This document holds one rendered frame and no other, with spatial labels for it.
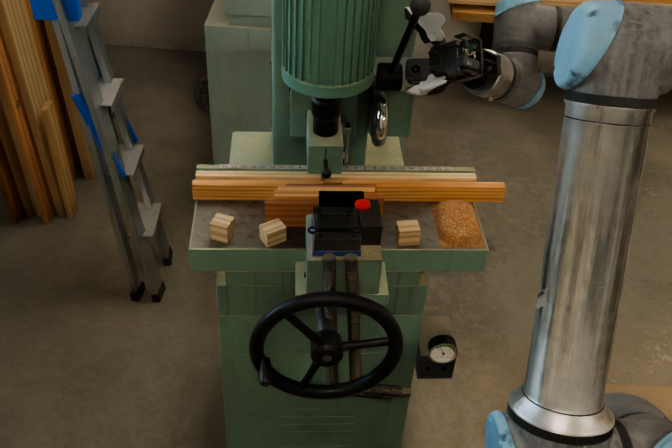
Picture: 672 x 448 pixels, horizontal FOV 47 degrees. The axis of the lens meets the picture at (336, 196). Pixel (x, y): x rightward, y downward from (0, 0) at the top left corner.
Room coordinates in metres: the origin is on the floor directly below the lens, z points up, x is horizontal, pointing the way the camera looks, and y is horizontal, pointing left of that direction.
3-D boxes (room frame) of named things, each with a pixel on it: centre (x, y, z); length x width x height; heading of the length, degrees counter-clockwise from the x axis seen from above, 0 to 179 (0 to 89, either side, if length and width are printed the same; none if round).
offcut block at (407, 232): (1.18, -0.15, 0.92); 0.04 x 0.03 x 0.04; 101
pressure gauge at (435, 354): (1.11, -0.25, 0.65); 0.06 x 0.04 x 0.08; 95
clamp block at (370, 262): (1.11, -0.02, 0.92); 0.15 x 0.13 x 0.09; 95
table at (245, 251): (1.20, -0.01, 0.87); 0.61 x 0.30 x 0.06; 95
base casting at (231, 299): (1.43, 0.04, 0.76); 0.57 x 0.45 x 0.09; 5
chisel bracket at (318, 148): (1.32, 0.03, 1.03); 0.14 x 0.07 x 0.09; 5
